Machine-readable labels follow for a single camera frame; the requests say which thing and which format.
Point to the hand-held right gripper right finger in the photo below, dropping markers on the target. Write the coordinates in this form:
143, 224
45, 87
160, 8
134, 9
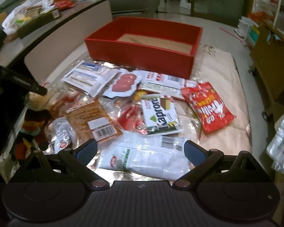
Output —
193, 153

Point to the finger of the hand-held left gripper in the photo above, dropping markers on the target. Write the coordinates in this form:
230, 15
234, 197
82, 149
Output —
26, 81

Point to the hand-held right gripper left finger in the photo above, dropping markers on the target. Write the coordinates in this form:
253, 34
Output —
87, 150

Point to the red candy packet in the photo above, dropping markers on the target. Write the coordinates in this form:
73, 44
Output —
207, 107

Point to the white packet with green print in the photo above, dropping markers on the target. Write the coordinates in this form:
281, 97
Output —
144, 157

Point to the white wafer packet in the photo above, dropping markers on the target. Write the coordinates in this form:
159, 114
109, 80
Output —
159, 115

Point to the blue and white snack packet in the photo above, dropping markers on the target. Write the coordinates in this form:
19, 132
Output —
91, 75

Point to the pink sausage packet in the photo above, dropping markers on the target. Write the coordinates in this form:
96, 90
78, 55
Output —
124, 82

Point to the red cardboard box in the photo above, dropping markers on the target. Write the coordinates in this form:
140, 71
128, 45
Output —
142, 54

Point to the small white and red packet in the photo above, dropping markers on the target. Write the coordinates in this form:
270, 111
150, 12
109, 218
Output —
62, 132

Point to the orange snack packet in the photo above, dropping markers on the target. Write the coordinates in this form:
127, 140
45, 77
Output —
94, 119

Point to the dark tray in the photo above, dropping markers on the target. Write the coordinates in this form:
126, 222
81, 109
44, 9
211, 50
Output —
37, 24

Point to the striped knitted cloth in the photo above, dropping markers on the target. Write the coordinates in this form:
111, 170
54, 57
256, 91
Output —
30, 127

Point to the white plastic bag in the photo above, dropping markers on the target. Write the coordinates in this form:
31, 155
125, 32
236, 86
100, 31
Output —
28, 7

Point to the shiny red packet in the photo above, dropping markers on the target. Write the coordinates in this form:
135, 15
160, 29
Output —
131, 120

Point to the yellow packet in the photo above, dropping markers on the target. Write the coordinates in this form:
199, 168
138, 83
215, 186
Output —
137, 95

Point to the floral tablecloth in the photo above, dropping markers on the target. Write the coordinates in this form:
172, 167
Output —
222, 85

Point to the red and white long packet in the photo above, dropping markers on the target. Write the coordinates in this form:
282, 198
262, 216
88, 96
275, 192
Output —
165, 82

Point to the glass coffee table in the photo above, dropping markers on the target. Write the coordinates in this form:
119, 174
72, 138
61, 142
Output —
85, 21

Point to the silver plastic bag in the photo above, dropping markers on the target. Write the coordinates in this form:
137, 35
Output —
282, 141

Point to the wooden cabinet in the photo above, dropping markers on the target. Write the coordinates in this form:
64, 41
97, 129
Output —
269, 63

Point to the grey sofa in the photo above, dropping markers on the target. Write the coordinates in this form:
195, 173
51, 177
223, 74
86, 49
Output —
135, 2

